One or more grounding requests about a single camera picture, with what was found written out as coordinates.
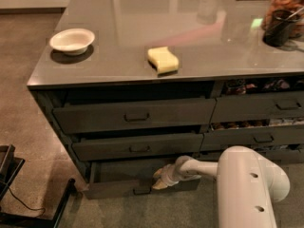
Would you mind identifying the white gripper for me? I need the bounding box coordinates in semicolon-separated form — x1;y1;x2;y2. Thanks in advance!
152;164;190;190

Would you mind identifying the drawer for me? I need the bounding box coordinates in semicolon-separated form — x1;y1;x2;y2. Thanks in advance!
211;91;304;123
197;149;304;165
200;125;304;151
84;158;200;200
72;133;203;161
53;98;216;134

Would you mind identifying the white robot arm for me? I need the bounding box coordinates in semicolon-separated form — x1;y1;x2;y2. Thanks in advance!
153;146;291;228

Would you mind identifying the grey drawer cabinet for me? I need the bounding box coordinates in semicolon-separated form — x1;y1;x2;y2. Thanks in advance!
26;0;304;185

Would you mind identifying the yellow sponge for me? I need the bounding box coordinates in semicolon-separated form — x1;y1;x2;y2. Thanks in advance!
147;47;180;74

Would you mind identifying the black stand base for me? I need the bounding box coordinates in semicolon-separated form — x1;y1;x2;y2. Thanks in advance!
0;144;77;228

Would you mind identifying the white bowl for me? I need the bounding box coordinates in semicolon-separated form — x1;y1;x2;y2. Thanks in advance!
49;28;95;56

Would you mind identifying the black mesh pen cup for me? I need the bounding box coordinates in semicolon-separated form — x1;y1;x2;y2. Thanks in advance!
263;9;300;47

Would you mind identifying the glass jar of nuts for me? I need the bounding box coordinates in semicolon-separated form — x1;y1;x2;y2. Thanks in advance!
261;0;304;38

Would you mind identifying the black cable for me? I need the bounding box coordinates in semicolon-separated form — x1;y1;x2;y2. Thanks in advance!
0;179;48;219

